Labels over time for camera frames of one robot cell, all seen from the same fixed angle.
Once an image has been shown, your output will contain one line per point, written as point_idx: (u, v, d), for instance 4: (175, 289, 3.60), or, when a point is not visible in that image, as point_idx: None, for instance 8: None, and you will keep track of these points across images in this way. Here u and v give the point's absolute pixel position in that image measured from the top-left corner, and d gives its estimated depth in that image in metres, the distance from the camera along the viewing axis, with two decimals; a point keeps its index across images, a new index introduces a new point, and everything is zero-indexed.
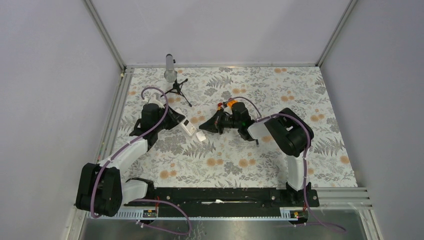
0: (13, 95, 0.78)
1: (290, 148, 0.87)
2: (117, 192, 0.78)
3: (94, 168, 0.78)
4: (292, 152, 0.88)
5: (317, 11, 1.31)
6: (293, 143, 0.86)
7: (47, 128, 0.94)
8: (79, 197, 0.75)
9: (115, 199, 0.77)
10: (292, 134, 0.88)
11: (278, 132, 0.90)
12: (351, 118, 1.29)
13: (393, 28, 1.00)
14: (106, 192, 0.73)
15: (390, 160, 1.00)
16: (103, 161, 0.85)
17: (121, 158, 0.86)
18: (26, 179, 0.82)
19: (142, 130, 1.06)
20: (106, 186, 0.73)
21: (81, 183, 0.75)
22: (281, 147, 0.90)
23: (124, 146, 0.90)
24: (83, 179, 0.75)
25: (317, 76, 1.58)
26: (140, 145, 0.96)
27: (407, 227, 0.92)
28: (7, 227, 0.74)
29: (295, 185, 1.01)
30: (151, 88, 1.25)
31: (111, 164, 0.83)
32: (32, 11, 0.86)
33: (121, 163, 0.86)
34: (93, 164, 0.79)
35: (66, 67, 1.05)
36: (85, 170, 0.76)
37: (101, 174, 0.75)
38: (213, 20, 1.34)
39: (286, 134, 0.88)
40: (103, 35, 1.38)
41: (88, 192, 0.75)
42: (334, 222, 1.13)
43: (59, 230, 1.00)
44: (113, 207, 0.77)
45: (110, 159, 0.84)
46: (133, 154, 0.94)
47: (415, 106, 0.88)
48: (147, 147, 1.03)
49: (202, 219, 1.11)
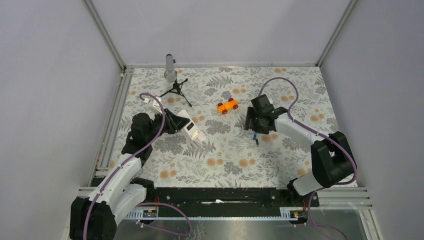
0: (13, 94, 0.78)
1: (329, 181, 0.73)
2: (111, 221, 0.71)
3: (84, 202, 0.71)
4: (328, 185, 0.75)
5: (317, 11, 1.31)
6: (335, 178, 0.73)
7: (47, 127, 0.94)
8: (71, 231, 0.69)
9: (110, 229, 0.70)
10: (337, 166, 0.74)
11: (325, 162, 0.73)
12: (351, 118, 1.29)
13: (393, 28, 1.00)
14: (99, 224, 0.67)
15: (390, 160, 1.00)
16: (92, 194, 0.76)
17: (111, 187, 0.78)
18: (26, 178, 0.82)
19: (135, 146, 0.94)
20: (98, 217, 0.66)
21: (72, 218, 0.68)
22: (317, 175, 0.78)
23: (115, 172, 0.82)
24: (73, 213, 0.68)
25: (317, 76, 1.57)
26: (132, 165, 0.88)
27: (407, 227, 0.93)
28: (7, 227, 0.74)
29: (300, 191, 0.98)
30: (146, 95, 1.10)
31: (101, 198, 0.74)
32: (33, 11, 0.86)
33: (112, 193, 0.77)
34: (82, 197, 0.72)
35: (65, 66, 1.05)
36: (74, 204, 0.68)
37: (92, 207, 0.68)
38: (213, 20, 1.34)
39: (331, 165, 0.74)
40: (103, 35, 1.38)
41: (81, 225, 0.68)
42: (333, 222, 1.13)
43: (59, 231, 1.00)
44: (108, 237, 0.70)
45: (99, 191, 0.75)
46: (124, 178, 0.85)
47: (416, 105, 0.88)
48: (140, 165, 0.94)
49: (202, 219, 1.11)
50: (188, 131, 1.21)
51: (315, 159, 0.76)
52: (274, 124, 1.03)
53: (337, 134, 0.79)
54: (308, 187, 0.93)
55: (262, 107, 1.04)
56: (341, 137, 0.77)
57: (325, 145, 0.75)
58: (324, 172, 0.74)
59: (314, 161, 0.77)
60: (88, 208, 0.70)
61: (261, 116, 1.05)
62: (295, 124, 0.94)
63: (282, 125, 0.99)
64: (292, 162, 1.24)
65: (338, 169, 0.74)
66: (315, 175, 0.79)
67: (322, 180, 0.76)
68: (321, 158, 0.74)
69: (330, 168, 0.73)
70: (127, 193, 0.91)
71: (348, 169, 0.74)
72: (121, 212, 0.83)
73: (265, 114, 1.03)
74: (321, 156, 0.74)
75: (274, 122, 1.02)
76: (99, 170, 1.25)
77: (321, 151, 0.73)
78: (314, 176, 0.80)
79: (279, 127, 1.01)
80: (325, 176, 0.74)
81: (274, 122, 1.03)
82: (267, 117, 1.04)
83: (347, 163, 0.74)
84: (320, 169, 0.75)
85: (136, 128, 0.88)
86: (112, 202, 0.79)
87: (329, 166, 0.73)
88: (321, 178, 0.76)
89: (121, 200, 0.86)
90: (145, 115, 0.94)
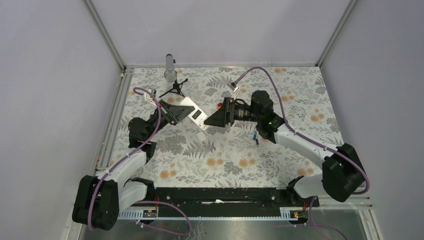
0: (13, 94, 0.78)
1: (344, 196, 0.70)
2: (115, 204, 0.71)
3: (92, 181, 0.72)
4: (343, 198, 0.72)
5: (317, 11, 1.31)
6: (350, 191, 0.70)
7: (48, 128, 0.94)
8: (76, 210, 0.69)
9: (113, 212, 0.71)
10: (349, 178, 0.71)
11: (339, 178, 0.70)
12: (351, 118, 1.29)
13: (393, 28, 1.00)
14: (104, 205, 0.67)
15: (390, 160, 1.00)
16: (101, 173, 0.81)
17: (119, 171, 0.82)
18: (27, 179, 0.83)
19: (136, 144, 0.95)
20: (103, 198, 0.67)
21: (78, 196, 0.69)
22: (331, 191, 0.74)
23: (123, 158, 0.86)
24: (80, 191, 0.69)
25: (318, 76, 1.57)
26: (139, 157, 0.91)
27: (407, 227, 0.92)
28: (7, 227, 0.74)
29: (300, 192, 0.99)
30: (140, 88, 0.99)
31: (109, 177, 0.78)
32: (33, 11, 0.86)
33: (119, 175, 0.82)
34: (91, 176, 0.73)
35: (65, 67, 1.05)
36: (82, 183, 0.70)
37: (98, 186, 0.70)
38: (213, 20, 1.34)
39: (345, 179, 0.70)
40: (103, 35, 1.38)
41: (86, 205, 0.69)
42: (333, 222, 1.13)
43: (58, 230, 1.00)
44: (111, 220, 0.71)
45: (108, 171, 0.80)
46: (131, 167, 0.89)
47: (416, 105, 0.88)
48: (145, 160, 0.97)
49: (202, 219, 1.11)
50: (195, 119, 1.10)
51: (328, 177, 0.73)
52: (273, 137, 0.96)
53: (345, 147, 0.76)
54: (309, 188, 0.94)
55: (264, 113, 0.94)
56: (349, 149, 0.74)
57: (336, 162, 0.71)
58: (338, 187, 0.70)
59: (326, 177, 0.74)
60: (95, 187, 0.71)
61: (259, 127, 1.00)
62: (297, 137, 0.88)
63: (284, 139, 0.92)
64: (292, 162, 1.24)
65: (351, 180, 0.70)
66: (328, 190, 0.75)
67: (337, 194, 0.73)
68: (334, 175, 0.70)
69: (344, 183, 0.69)
70: (129, 186, 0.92)
71: (359, 178, 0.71)
72: (123, 202, 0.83)
73: (263, 127, 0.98)
74: (334, 173, 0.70)
75: (275, 135, 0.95)
76: (99, 170, 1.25)
77: (333, 168, 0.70)
78: (327, 191, 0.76)
79: (280, 141, 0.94)
80: (339, 190, 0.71)
81: (273, 135, 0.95)
82: (266, 128, 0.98)
83: (358, 174, 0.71)
84: (334, 184, 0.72)
85: (134, 136, 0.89)
86: (119, 184, 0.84)
87: (344, 180, 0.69)
88: (335, 192, 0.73)
89: (123, 191, 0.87)
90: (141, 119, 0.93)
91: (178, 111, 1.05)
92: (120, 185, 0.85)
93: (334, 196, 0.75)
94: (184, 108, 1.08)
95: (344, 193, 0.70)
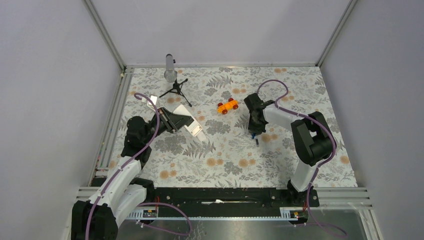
0: (12, 94, 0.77)
1: (309, 158, 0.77)
2: (112, 224, 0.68)
3: (87, 205, 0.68)
4: (310, 162, 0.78)
5: (317, 11, 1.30)
6: (316, 154, 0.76)
7: (47, 129, 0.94)
8: (73, 234, 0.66)
9: (111, 232, 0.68)
10: (318, 143, 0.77)
11: (304, 137, 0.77)
12: (351, 118, 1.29)
13: (393, 28, 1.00)
14: (101, 227, 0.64)
15: (390, 160, 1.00)
16: (93, 197, 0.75)
17: (112, 190, 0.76)
18: (24, 178, 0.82)
19: (132, 148, 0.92)
20: (99, 217, 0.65)
21: (72, 222, 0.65)
22: (301, 154, 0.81)
23: (115, 174, 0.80)
24: (73, 217, 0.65)
25: (317, 76, 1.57)
26: (132, 168, 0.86)
27: (407, 227, 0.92)
28: (6, 227, 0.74)
29: (298, 186, 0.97)
30: (137, 94, 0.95)
31: (102, 200, 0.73)
32: (32, 12, 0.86)
33: (113, 196, 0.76)
34: (84, 200, 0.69)
35: (65, 68, 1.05)
36: (74, 209, 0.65)
37: (93, 210, 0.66)
38: (214, 20, 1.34)
39: (311, 142, 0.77)
40: (103, 34, 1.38)
41: (82, 229, 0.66)
42: (334, 223, 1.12)
43: (59, 231, 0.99)
44: None
45: (100, 194, 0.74)
46: (125, 182, 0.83)
47: (416, 105, 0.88)
48: (140, 167, 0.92)
49: (202, 219, 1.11)
50: (188, 127, 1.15)
51: (296, 137, 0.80)
52: (264, 116, 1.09)
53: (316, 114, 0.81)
54: (302, 177, 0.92)
55: (252, 104, 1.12)
56: (320, 117, 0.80)
57: (303, 123, 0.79)
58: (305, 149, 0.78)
59: (295, 139, 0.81)
60: (90, 210, 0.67)
61: (252, 110, 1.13)
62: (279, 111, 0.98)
63: (269, 114, 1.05)
64: (292, 162, 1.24)
65: (319, 146, 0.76)
66: (299, 153, 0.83)
67: (305, 158, 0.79)
68: (299, 134, 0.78)
69: (310, 144, 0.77)
70: (127, 195, 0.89)
71: (329, 146, 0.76)
72: (121, 214, 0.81)
73: (256, 108, 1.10)
74: (300, 132, 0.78)
75: (263, 113, 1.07)
76: (99, 170, 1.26)
77: (299, 127, 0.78)
78: (299, 155, 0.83)
79: (267, 117, 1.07)
80: (306, 152, 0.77)
81: (263, 114, 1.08)
82: (257, 109, 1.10)
83: (327, 141, 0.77)
84: (301, 146, 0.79)
85: (131, 134, 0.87)
86: (113, 205, 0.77)
87: (310, 142, 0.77)
88: (303, 156, 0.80)
89: (121, 202, 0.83)
90: (140, 120, 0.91)
91: (176, 120, 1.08)
92: (115, 205, 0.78)
93: (304, 160, 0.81)
94: (183, 117, 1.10)
95: (311, 157, 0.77)
